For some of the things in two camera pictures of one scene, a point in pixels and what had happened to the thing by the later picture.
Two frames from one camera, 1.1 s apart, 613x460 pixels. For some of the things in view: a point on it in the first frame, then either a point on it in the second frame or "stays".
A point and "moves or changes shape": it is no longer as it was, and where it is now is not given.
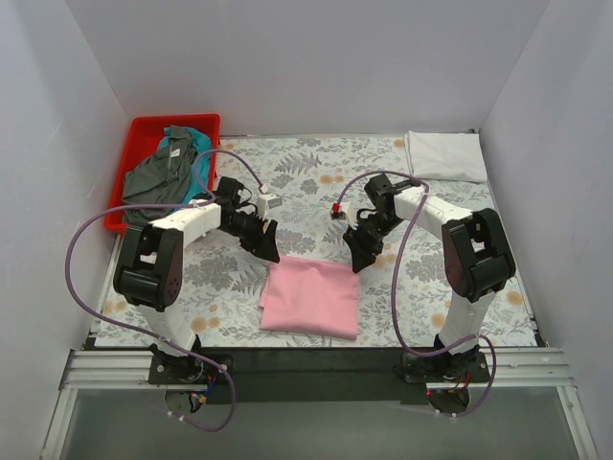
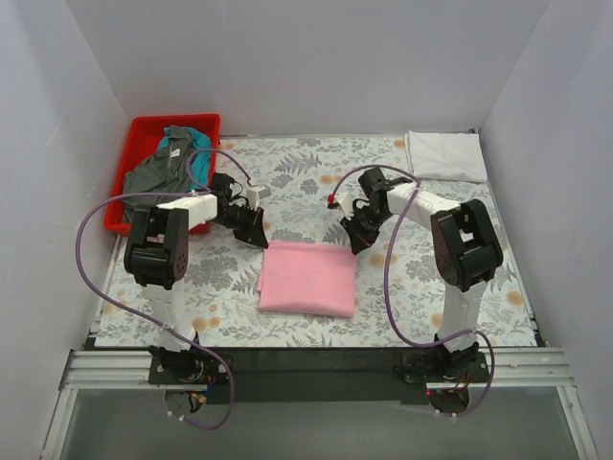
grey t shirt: (161, 179) stays
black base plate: (318, 376) stays
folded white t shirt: (445, 156) stays
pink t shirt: (310, 296) moves or changes shape
